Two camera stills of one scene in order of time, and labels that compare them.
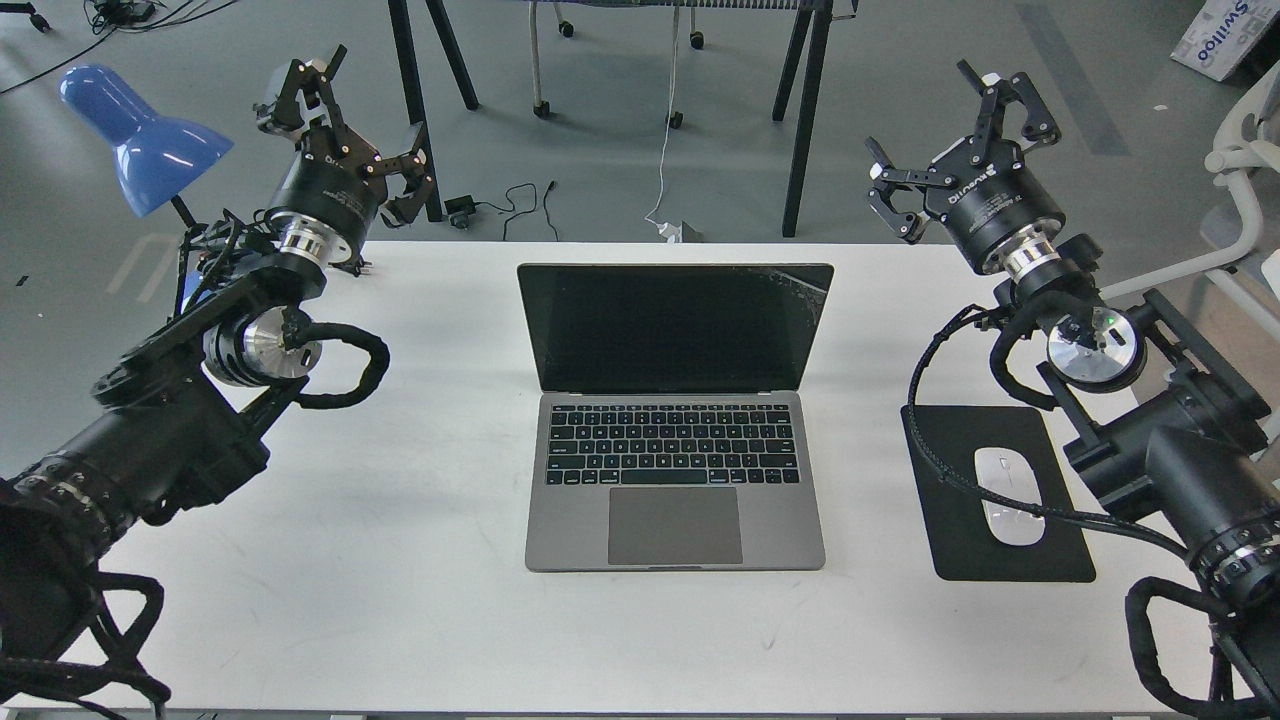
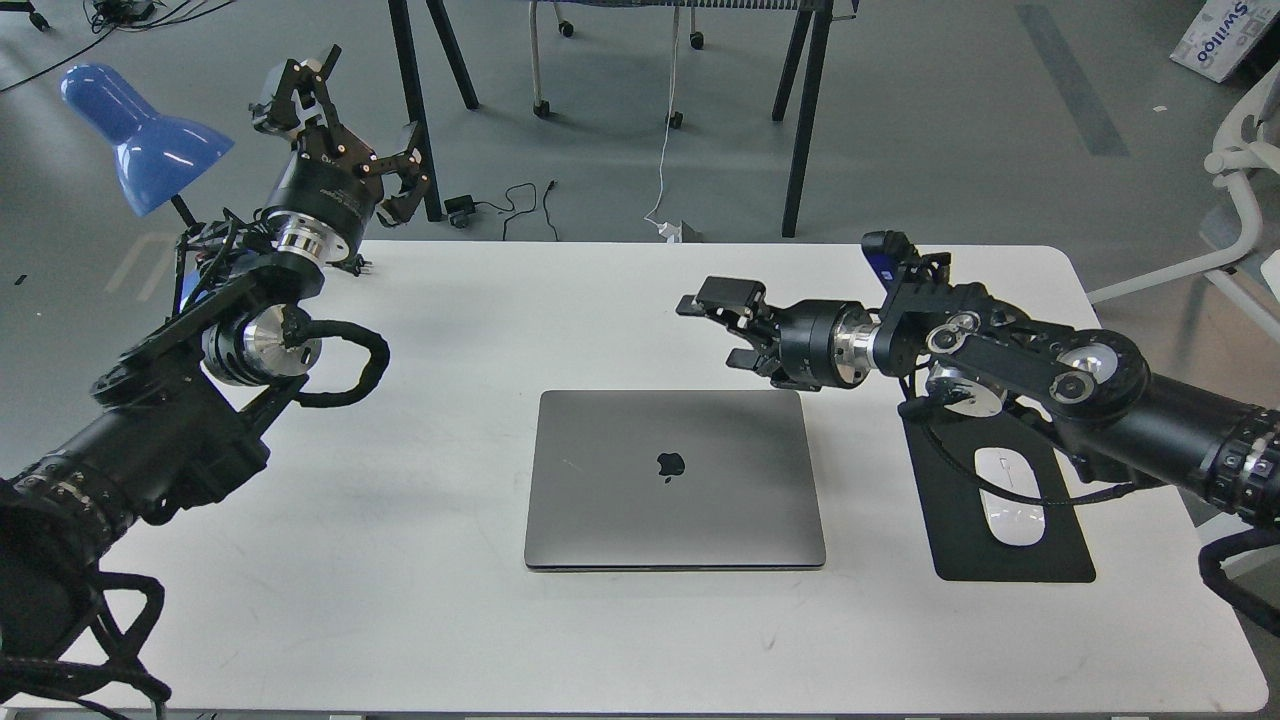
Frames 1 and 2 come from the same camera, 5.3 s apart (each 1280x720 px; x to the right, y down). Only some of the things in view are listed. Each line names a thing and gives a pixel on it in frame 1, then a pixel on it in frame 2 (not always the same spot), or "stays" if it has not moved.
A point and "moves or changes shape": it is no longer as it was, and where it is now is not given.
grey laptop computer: [671, 429] moves or changes shape
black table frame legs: [800, 160] stays
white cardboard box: [1221, 33] stays
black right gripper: [982, 186] to [821, 344]
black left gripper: [334, 190] stays
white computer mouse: [1009, 473] stays
